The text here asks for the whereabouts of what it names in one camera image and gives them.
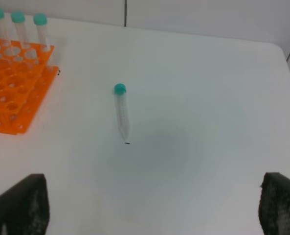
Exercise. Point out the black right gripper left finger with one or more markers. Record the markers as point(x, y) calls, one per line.
point(24, 208)

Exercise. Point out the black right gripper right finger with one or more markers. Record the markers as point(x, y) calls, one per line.
point(274, 205)

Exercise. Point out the clear test tube teal cap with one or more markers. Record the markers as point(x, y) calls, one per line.
point(122, 111)

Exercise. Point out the orange test tube rack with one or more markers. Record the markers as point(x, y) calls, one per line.
point(25, 79)

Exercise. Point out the racked test tube teal cap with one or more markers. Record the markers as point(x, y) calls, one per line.
point(40, 21)
point(18, 18)
point(3, 30)

